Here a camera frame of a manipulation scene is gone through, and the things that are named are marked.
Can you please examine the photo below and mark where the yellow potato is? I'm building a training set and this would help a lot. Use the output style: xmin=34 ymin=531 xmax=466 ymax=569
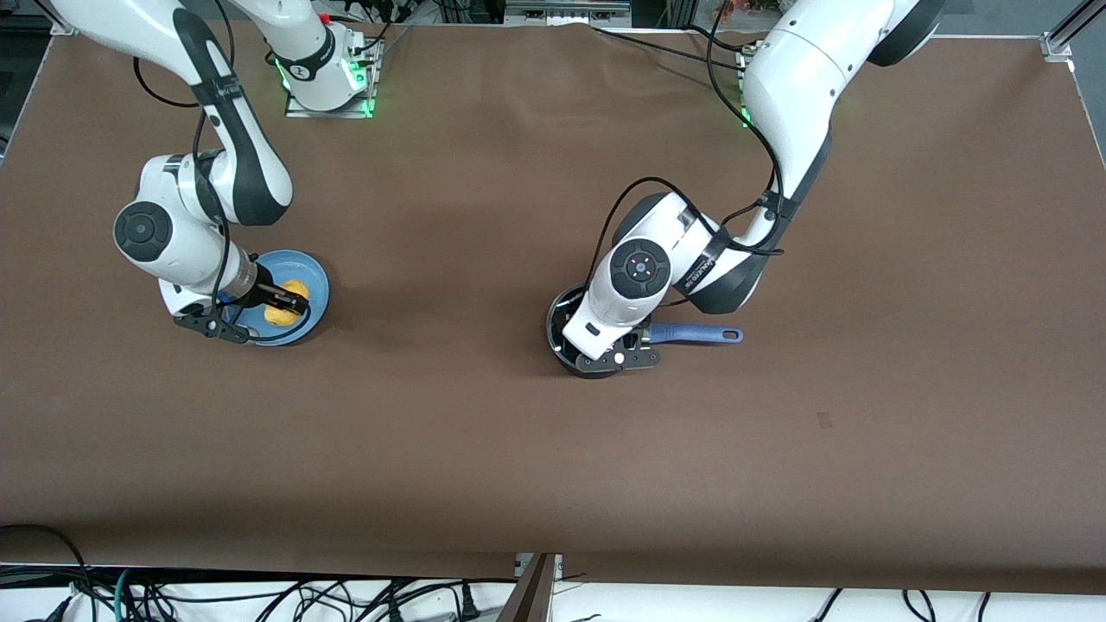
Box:
xmin=262 ymin=280 xmax=310 ymax=329

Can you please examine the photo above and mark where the blue round plate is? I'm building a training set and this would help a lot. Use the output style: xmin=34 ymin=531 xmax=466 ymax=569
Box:
xmin=220 ymin=250 xmax=331 ymax=347

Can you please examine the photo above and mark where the brown table cover sheet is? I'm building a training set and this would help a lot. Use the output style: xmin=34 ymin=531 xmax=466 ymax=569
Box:
xmin=0 ymin=16 xmax=1106 ymax=597

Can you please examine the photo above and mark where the aluminium corner profile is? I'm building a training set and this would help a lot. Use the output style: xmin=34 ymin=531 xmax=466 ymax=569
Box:
xmin=1040 ymin=0 xmax=1106 ymax=63

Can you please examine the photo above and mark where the black pot with blue handle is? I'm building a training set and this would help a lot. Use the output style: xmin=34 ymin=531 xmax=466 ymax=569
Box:
xmin=545 ymin=283 xmax=745 ymax=379

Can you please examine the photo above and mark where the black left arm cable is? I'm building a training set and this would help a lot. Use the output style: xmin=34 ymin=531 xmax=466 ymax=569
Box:
xmin=603 ymin=0 xmax=789 ymax=314

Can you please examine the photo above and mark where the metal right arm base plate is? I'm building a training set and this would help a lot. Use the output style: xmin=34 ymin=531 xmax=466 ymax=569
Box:
xmin=284 ymin=39 xmax=379 ymax=119

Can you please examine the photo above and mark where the aluminium frame post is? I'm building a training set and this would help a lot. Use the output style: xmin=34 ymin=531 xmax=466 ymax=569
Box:
xmin=496 ymin=553 xmax=563 ymax=622

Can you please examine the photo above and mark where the black arched cable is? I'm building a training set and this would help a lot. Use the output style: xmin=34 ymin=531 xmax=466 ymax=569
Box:
xmin=0 ymin=523 xmax=98 ymax=622

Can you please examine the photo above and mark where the grey metal rail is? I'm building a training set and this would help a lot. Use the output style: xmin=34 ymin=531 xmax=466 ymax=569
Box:
xmin=505 ymin=0 xmax=632 ymax=28

